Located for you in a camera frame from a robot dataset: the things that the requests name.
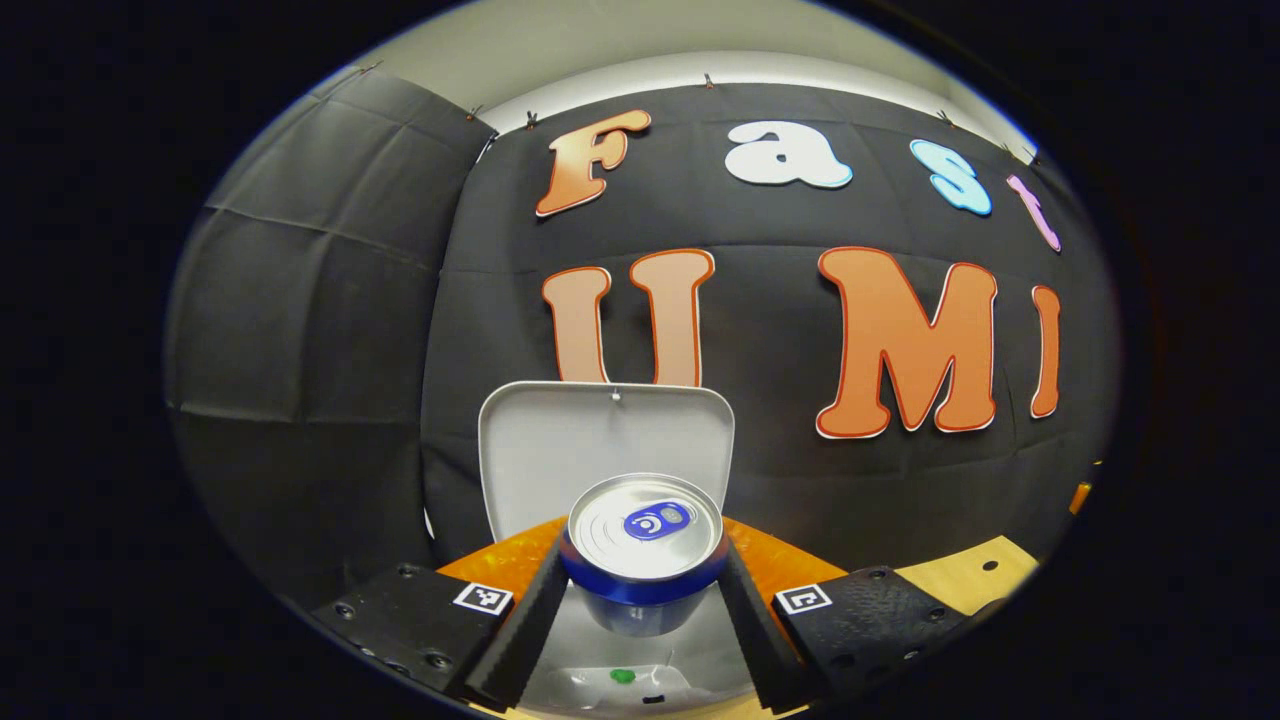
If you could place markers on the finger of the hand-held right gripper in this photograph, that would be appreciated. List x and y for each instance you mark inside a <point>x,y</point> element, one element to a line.
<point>1079,498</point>

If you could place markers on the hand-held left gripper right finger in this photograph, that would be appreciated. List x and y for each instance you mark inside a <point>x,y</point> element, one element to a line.
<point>755,640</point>

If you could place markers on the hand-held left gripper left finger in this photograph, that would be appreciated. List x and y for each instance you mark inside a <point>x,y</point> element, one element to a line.
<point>525,640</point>

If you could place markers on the green paper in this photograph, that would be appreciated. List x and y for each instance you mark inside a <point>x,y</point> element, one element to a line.
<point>622,676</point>

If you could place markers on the blue pop can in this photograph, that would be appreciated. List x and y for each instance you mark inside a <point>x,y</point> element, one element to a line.
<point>645,560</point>

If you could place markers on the white desktop garbage bin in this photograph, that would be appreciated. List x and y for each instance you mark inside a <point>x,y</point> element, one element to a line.
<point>600,440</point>

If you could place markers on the wooden desktop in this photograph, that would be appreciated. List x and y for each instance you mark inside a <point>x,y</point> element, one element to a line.
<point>960,575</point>

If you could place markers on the black backdrop cloth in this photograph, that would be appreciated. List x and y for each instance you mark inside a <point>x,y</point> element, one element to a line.
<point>300,350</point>

